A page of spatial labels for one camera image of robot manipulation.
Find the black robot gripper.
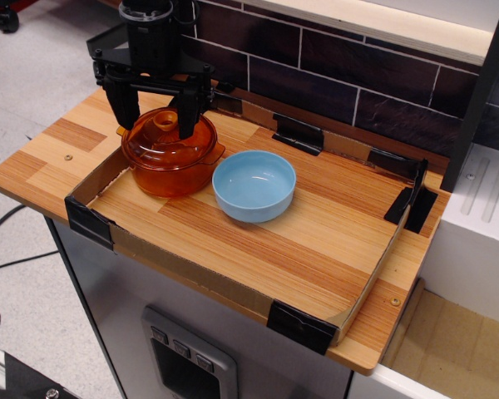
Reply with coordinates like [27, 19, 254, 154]
[102, 1, 214, 140]

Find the orange transparent pot lid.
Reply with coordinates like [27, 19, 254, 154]
[121, 107, 217, 170]

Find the orange transparent glass pot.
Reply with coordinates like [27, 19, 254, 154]
[116, 106, 226, 200]

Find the black rolling chair base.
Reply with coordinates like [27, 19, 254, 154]
[86, 22, 128, 86]

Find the light blue ceramic bowl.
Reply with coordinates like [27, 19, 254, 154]
[212, 150, 297, 223]

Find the grey appliance control panel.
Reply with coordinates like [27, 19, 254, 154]
[141, 307, 239, 399]

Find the cardboard fence with black tape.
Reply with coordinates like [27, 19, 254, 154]
[62, 90, 448, 369]

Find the white cabinet with grooves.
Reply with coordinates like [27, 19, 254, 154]
[421, 145, 499, 322]

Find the black cable on floor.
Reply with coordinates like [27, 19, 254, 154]
[0, 203, 59, 275]

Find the black metal shelf post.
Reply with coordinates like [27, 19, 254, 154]
[440, 20, 499, 193]

